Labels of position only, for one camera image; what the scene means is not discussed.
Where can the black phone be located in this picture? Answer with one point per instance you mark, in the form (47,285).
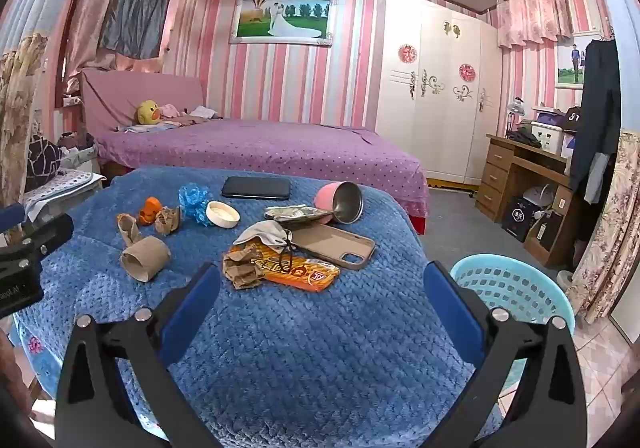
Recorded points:
(256,188)

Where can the dark clothes on desk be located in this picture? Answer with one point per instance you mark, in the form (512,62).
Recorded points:
(525,135)

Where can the brown paper scrap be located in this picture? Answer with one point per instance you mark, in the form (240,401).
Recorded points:
(129,228)

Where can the dark patterned bag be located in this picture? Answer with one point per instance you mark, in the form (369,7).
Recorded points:
(40,157)

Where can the crumpled blue plastic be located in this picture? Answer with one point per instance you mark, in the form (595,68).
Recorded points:
(192,200)

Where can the pink steel cup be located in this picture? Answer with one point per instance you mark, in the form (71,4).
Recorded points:
(340,202)

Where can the beige phone case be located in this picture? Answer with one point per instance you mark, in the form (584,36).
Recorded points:
(335,245)

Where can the light blue plastic basket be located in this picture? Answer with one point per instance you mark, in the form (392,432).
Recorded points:
(510,288)

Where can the pink plush toy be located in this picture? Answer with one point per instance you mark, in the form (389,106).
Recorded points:
(170,110)

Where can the grey face mask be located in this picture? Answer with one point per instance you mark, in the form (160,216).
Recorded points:
(265,234)

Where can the small framed photo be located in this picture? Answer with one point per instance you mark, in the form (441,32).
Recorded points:
(570,65)

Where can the pink covered headboard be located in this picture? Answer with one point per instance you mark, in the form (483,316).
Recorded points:
(125,92)

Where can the orange snack packet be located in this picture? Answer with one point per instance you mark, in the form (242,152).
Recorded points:
(305,273)

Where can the white perforated laundry basket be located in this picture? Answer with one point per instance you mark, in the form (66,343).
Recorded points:
(60,183)

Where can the tan leaf pattern curtain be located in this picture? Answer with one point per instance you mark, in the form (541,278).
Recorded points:
(20,112)

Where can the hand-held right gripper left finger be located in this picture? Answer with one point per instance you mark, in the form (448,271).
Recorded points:
(192,313)

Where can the cardboard tube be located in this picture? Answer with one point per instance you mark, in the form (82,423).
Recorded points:
(145,258)

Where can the purple dotted bed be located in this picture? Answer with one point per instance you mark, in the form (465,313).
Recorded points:
(280,147)

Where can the short pink floral curtain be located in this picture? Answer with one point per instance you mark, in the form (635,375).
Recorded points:
(532,10)

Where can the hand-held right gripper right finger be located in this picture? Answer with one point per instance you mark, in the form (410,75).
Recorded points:
(452,313)

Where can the white storage box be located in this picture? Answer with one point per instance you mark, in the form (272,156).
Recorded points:
(547,140)

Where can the desk lamp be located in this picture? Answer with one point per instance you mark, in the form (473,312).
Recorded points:
(515,112)

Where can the framed wedding picture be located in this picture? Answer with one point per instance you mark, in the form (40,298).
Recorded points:
(283,17)

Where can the beige floral door curtain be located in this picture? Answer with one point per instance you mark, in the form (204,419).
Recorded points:
(607,228)

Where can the black cap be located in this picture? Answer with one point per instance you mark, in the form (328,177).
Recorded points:
(572,117)

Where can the long pink curtain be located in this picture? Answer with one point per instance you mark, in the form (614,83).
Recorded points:
(90,2)

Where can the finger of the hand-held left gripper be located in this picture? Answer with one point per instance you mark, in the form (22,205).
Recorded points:
(50,233)
(10,219)

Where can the brown paper bag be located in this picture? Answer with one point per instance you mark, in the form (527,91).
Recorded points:
(242,268)

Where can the purple bag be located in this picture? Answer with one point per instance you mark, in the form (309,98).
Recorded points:
(547,117)

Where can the small orange toy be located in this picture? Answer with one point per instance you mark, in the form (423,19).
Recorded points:
(150,209)

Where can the small crumpled brown paper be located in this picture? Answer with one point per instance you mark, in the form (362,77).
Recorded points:
(168,219)

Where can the white floor bowl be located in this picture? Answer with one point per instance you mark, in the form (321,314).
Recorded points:
(565,278)

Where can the white fan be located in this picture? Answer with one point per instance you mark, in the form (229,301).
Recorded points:
(540,195)

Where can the white round container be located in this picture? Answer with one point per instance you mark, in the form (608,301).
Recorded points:
(223,214)

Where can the silver snack wrapper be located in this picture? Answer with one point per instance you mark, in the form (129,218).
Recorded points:
(295,214)

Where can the clothes pile on bed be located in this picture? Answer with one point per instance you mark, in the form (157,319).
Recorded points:
(197,113)

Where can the white wardrobe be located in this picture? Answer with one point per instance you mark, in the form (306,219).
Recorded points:
(435,117)

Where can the red round paper decoration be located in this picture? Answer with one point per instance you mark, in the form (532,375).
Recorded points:
(466,71)
(407,53)

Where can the pale blue floral sheet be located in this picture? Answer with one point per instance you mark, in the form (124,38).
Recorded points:
(35,348)

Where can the black paper bag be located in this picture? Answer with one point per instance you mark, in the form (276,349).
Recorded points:
(520,218)

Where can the wooden desk with drawers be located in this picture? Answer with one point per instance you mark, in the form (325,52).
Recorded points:
(500,167)

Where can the dark hanging clothing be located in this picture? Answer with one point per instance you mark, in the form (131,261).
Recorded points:
(595,112)

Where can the yellow duck plush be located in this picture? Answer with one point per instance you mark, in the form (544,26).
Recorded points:
(148,112)

